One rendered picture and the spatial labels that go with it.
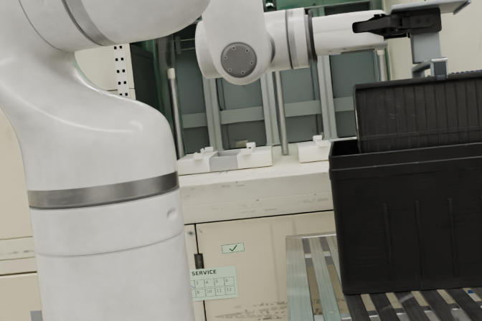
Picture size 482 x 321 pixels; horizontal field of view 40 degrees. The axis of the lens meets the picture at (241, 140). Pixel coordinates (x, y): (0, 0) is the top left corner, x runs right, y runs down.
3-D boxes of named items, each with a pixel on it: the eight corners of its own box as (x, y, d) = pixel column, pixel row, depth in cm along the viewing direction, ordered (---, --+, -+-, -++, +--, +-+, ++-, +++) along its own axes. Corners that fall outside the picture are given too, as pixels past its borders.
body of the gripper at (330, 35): (309, 66, 98) (386, 56, 96) (305, 61, 88) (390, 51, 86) (304, 16, 97) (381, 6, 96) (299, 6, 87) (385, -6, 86)
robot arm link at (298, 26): (295, 70, 98) (315, 68, 97) (290, 67, 89) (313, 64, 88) (289, 13, 97) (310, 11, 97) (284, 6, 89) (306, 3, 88)
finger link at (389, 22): (339, 36, 90) (374, 34, 92) (369, 27, 83) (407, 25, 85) (338, 28, 90) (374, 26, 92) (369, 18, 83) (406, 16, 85)
